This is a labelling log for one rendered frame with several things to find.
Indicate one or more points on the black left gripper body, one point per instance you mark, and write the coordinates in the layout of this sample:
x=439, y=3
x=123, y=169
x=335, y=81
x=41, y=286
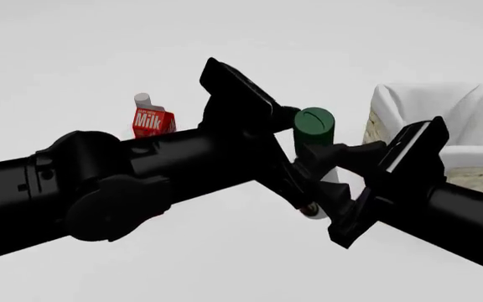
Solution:
x=241, y=104

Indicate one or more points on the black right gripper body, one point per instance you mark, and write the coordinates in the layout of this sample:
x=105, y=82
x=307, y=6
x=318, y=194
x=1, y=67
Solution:
x=413, y=151

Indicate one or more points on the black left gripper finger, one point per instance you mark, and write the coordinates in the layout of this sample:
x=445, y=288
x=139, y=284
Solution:
x=287, y=119
x=306, y=163

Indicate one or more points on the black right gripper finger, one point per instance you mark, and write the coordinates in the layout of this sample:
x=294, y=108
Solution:
x=337, y=193
x=354, y=152

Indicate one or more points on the white bottle with green cap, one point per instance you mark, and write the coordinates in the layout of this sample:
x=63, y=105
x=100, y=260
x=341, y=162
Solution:
x=315, y=124

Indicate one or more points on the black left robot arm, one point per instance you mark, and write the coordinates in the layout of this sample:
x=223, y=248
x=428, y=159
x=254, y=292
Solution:
x=99, y=176

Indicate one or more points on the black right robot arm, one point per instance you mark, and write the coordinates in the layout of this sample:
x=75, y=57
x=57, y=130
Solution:
x=468, y=220

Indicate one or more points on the white cloth basket liner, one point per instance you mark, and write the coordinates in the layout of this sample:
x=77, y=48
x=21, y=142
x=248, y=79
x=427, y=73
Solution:
x=430, y=100

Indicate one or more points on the woven wicker basket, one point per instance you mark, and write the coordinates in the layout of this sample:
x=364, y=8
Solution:
x=476, y=181

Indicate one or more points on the red milk carton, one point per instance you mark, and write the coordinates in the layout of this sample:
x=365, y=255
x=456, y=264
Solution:
x=151, y=121

